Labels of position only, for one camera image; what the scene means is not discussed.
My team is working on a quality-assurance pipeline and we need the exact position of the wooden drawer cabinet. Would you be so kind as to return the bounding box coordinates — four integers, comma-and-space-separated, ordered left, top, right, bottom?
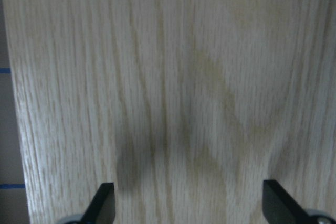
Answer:
3, 0, 335, 223

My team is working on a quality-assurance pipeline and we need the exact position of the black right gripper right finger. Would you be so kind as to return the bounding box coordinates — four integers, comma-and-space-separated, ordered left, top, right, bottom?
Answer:
262, 179, 336, 224

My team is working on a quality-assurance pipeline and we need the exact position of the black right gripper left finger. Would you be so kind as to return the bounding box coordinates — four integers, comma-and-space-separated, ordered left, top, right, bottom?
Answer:
79, 183, 116, 224

